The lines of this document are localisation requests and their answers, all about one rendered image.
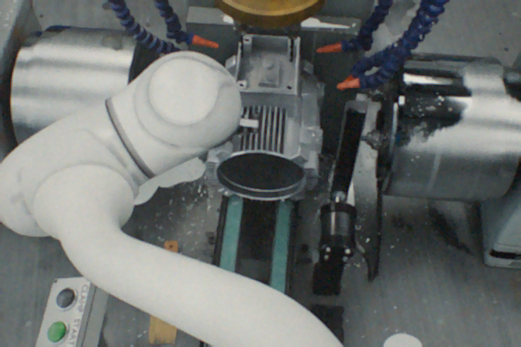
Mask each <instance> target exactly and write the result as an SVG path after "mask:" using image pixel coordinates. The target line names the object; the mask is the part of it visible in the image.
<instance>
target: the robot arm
mask: <svg viewBox="0 0 521 347"><path fill-rule="evenodd" d="M258 126H259V115H256V114H253V115H245V116H242V115H241V97H240V94H239V91H238V88H237V86H236V83H235V81H234V79H233V78H232V75H231V74H230V73H229V71H227V70H226V69H225V68H224V67H222V66H221V64H220V63H218V62H216V61H214V60H213V59H211V58H210V57H206V56H204V55H202V54H201V53H196V52H191V51H180V52H175V53H169V55H167V56H165V57H161V58H160V59H159V60H156V61H155V62H154V63H152V64H151V65H150V66H149V67H148V68H147V69H146V70H145V71H144V72H143V73H142V74H141V75H139V76H138V78H137V79H136V80H134V81H133V82H132V83H131V84H128V85H127V86H125V88H123V89H122V90H121V91H119V92H117V93H115V94H114V95H112V96H110V97H109V98H108V99H105V100H104V101H101V102H99V103H98V104H94V105H91V106H88V107H86V108H81V110H79V111H77V112H75V113H72V114H70V115H68V116H66V117H64V118H62V119H59V121H58V122H55V123H54V124H52V125H49V126H47V127H46V128H45V129H43V130H41V132H38V133H37V134H36V135H34V136H32V137H31V138H29V139H27V140H26V141H24V142H23V144H21V145H20V146H19V147H17V148H16V149H14V150H13V151H12V152H11V154H10V155H9V156H8V157H7V158H6V159H5V160H3V161H2V163H1V164H0V220H1V222H2V223H3V225H6V226H7V227H9V228H10V229H12V230H13V231H15V232H16V233H18V234H20V235H27V236H37V237H44V236H49V235H51V236H53V237H54V238H56V239H59V240H60V243H62V245H63V247H64V250H65V252H66V253H67V256H68V258H69V260H70V261H71V262H72V263H73V264H74V266H75V267H76V268H77V270H78V271H79V272H80V273H81V274H82V275H83V277H85V278H87V279H88V280H89V281H91V282H92V283H93V284H95V285H97V286H98V287H99V288H100V289H102V290H104V291H106V292H108V293H110V294H112V295H114V296H116V297H118V298H119V299H120V300H122V301H125V302H126V303H129V304H131V305H133V306H135V307H138V308H140V310H142V311H145V312H146V313H148V314H152V315H153V316H155V317H157V318H159V319H162V320H164V321H165V322H166V323H168V324H169V325H172V326H174V327H176V328H179V329H181V330H182V331H185V332H186V333H188V334H189V335H192V336H194V337H196V338H199V339H201V340H202V341H204V342H208V344H210V345H212V346H214V347H343V346H342V343H340V342H339V341H338V340H337V338H336V337H335V336H334V335H333V334H332V332H331V331H330V330H329V329H328V328H327V327H326V326H325V325H324V324H323V323H322V322H321V321H320V320H319V319H317V318H316V317H315V316H314V315H313V314H311V313H310V312H309V311H307V309H305V308H304V307H303V306H302V305H300V304H298V303H297V302H296V301H293V300H292V299H290V297H288V296H286V295H285V294H282V293H281V292H279V291H277V290H275V289H272V288H270V287H268V286H267V285H265V284H263V283H260V282H257V281H256V280H252V279H249V278H246V277H243V276H241V275H240V274H237V273H233V272H231V271H228V270H224V269H221V268H218V267H215V266H211V265H209V264H208V263H203V262H201V261H199V260H196V259H192V258H189V257H187V256H182V255H179V254H177V253H174V252H172V251H169V250H166V249H162V248H160V247H157V246H153V245H150V244H147V243H145V242H143V241H140V240H138V239H134V238H132V237H130V236H127V235H125V234H124V233H123V232H122V230H121V228H122V227H123V226H124V225H125V224H126V222H127V221H128V218H130V216H131V214H132V212H133V206H134V201H135V199H136V196H137V195H138V193H139V186H141V185H142V184H144V183H146V182H147V181H148V180H150V179H153V178H155V177H156V176H157V175H158V174H161V173H163V172H165V171H167V170H169V169H171V168H173V167H177V166H179V164H181V163H183V162H186V161H189V160H191V159H194V158H196V157H199V156H202V155H204V154H205V153H207V152H208V151H209V149H215V148H218V147H220V146H222V145H224V144H226V142H227V141H230V140H232V139H233V136H234V135H235V133H236V136H240V137H241V136H245V135H248V134H251V133H252V134H257V133H258Z"/></svg>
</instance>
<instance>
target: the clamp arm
mask: <svg viewBox="0 0 521 347"><path fill-rule="evenodd" d="M366 117H367V102H366V101H346V104H345V109H344V114H343V123H342V128H341V133H340V141H339V142H338V147H337V151H336V160H335V166H334V171H333V179H332V184H331V190H330V200H331V201H333V200H334V198H335V194H336V197H337V198H340V197H341V194H343V199H345V196H346V200H345V202H346V201H347V199H348V194H349V191H350V187H351V184H352V180H353V176H354V169H355V165H356V161H357V154H358V150H359V146H360V143H361V139H362V135H363V131H364V125H365V121H366Z"/></svg>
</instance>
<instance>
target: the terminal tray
mask: <svg viewBox="0 0 521 347"><path fill-rule="evenodd" d="M243 45H244V59H243V60H242V58H241V57H240V53H241V52H242V51H241V50H240V46H241V42H239V49H238V57H237V63H236V76H235V83H236V86H237V88H238V91H239V94H240V97H241V113H242V111H243V107H244V112H247V106H249V112H252V111H253V110H254V105H255V111H258V106H260V111H264V106H265V105H266V111H267V112H269V109H270V106H271V111H272V112H275V107H277V113H280V112H281V108H282V114H285V115H286V110H287V109H288V116H291V117H292V118H294V117H295V116H297V113H298V87H299V74H300V59H301V55H300V54H299V45H300V38H299V37H298V39H296V40H294V50H293V62H292V64H291V63H290V62H289V60H290V58H291V57H290V51H291V49H290V45H291V42H290V39H289V38H288V37H285V36H256V35H245V36H244V37H243ZM258 51H259V53H257V52H258ZM255 53H257V55H256V56H255ZM257 56H258V57H259V58H260V59H257V58H258V57H257ZM276 57H277V60H276ZM248 58H250V60H248ZM287 58H288V59H287ZM286 59H287V60H286ZM279 60H280V61H281V62H280V61H279ZM249 62H251V63H252V64H253V66H252V64H250V63H249ZM279 64H280V68H281V69H280V68H279ZM293 64H294V66H293ZM292 66H293V67H292ZM247 68H248V69H247ZM252 68H253V69H252ZM254 68H255V69H254ZM258 68H259V70H258ZM251 69H252V70H251ZM248 71H249V72H250V73H248ZM289 71H290V72H289ZM285 73H286V74H285ZM250 74H251V77H250ZM256 75H257V76H258V77H257V76H256ZM283 76H285V77H283ZM249 79H250V80H249ZM280 79H281V80H280ZM287 79H289V80H288V81H287ZM290 81H291V83H290V84H289V82H290ZM285 82H286V83H285ZM292 83H293V84H292ZM249 84H252V86H251V85H249ZM283 84H284V85H283ZM278 85H279V86H278ZM282 85H283V86H282ZM247 86H248V87H250V88H247ZM259 86H260V88H258V87H259ZM274 86H275V90H274ZM270 88H271V90H270V91H269V89H270Z"/></svg>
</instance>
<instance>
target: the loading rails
mask: <svg viewBox="0 0 521 347"><path fill-rule="evenodd" d="M235 195H236V194H233V195H230V196H229V197H227V196H225V195H223V194H221V200H220V206H219V208H218V210H216V212H218V213H219V217H218V222H217V223H216V232H206V233H205V238H204V243H203V253H204V254H209V255H210V258H212V262H211V266H215V267H218V268H221V269H224V270H228V271H231V272H233V273H237V274H240V275H241V276H243V277H246V278H249V279H252V280H256V281H257V282H260V283H263V284H265V285H267V286H268V287H270V288H272V289H275V290H277V291H279V292H281V293H282V294H285V295H286V290H287V296H288V297H290V299H292V293H293V282H294V271H295V266H297V265H298V262H302V263H311V262H312V251H313V241H309V240H300V239H298V220H299V219H302V216H301V215H299V207H300V200H299V201H294V207H292V206H293V200H291V199H290V198H286V199H285V202H286V203H285V202H283V201H282V203H281V199H279V200H278V201H277V210H276V218H275V227H274V244H273V252H271V261H268V260H258V259H242V255H243V241H244V234H245V227H246V220H247V206H248V200H249V198H248V199H247V201H246V197H243V203H242V200H241V196H239V197H237V196H235ZM231 196H232V197H231ZM230 197H231V198H230ZM287 201H288V202H287ZM237 202H239V203H237ZM233 203H234V204H233ZM235 203H237V204H235ZM289 203H290V204H289ZM284 204H285V205H287V206H285V205H284ZM291 204H292V205H291ZM288 205H290V207H288ZM285 207H286V208H287V209H285ZM288 208H289V209H288ZM292 210H293V217H292ZM291 230H292V237H291ZM290 240H291V248H290ZM289 250H290V258H289ZM288 260H289V268H288ZM287 280H288V289H287ZM199 347H214V346H212V345H210V344H208V342H204V341H202V340H201V339H200V341H199Z"/></svg>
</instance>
